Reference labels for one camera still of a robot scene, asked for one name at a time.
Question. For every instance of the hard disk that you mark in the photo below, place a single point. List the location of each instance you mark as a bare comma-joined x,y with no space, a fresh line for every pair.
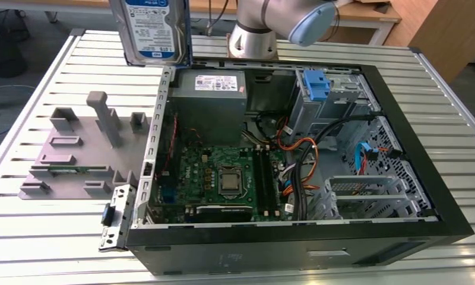
153,29

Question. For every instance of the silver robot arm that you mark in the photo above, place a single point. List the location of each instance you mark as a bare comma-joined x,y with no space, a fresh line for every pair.
253,41

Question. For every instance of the silver disk bay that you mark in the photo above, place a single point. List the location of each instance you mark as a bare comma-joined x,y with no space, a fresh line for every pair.
364,205

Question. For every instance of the green motherboard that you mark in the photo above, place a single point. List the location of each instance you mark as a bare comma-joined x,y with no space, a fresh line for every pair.
225,154

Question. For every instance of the CPU socket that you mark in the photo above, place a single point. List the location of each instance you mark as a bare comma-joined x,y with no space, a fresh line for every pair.
229,170

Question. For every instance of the grey power supply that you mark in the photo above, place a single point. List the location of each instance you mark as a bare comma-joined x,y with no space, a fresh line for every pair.
205,118

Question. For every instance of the black RAM slot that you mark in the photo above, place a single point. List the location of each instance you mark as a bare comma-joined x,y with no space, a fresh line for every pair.
269,178
259,178

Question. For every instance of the silver CPU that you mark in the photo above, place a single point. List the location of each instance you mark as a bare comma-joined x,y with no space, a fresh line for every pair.
229,181

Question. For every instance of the black graphics card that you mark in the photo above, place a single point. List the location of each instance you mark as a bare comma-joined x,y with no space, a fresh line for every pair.
221,212

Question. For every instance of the blue drive latch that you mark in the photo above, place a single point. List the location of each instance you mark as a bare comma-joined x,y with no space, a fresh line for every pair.
313,84

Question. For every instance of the silver optical drive cage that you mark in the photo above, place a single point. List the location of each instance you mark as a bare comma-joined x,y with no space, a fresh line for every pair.
340,104

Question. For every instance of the grey parts rack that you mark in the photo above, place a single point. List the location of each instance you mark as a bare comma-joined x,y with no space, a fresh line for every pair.
94,154

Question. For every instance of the black PC case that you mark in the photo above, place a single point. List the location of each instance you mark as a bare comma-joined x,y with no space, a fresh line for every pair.
300,246

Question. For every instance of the blue VGA connector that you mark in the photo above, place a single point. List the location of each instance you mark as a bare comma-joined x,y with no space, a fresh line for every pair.
106,215

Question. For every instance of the green RAM stick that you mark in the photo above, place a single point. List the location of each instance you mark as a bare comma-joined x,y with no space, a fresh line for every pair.
69,169

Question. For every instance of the long wooden desk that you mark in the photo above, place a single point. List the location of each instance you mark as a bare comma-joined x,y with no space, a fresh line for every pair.
62,4

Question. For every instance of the wooden cabinet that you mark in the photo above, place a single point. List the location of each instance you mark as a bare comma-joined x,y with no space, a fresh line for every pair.
451,35

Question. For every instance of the black waste bin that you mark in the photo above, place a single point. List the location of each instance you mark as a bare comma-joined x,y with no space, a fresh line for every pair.
5,44

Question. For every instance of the wooden desk white frame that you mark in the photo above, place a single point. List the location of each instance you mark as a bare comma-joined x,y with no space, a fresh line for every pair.
372,15

